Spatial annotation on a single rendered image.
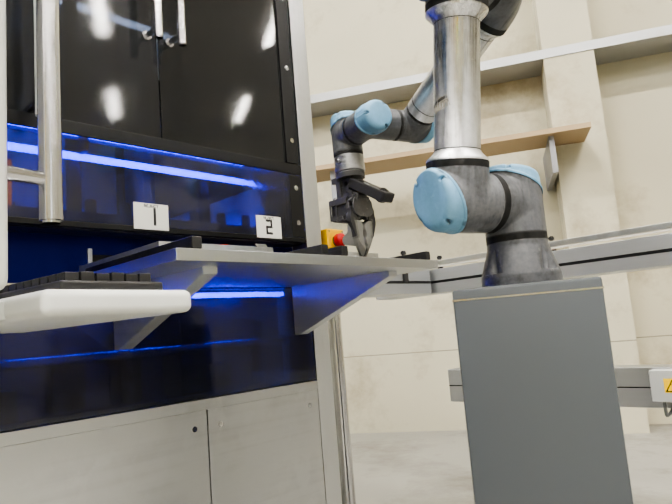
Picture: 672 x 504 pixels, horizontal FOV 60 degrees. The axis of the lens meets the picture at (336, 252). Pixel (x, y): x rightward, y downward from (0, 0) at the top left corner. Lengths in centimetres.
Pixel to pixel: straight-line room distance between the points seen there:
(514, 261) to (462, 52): 39
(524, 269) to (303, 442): 79
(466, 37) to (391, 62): 341
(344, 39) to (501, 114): 133
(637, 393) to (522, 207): 101
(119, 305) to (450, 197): 58
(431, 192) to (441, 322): 306
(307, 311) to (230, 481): 45
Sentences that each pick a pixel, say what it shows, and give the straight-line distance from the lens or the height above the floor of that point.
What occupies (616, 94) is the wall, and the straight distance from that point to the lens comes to 438.
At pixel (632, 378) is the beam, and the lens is 201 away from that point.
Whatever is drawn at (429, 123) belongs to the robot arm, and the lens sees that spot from 143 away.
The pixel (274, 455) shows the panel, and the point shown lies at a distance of 154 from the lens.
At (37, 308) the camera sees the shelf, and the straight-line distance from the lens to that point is 70.
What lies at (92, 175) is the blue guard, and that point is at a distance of 134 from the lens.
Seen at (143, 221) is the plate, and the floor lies 101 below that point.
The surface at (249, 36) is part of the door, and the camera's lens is 174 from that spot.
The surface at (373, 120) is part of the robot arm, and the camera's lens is 135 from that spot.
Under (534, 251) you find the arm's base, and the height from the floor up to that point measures 85.
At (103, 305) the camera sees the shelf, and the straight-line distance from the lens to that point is 72.
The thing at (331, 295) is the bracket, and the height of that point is 82.
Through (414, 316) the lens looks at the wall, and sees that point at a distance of 411.
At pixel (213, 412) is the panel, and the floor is 57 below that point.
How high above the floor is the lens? 74
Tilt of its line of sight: 8 degrees up
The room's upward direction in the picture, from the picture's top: 5 degrees counter-clockwise
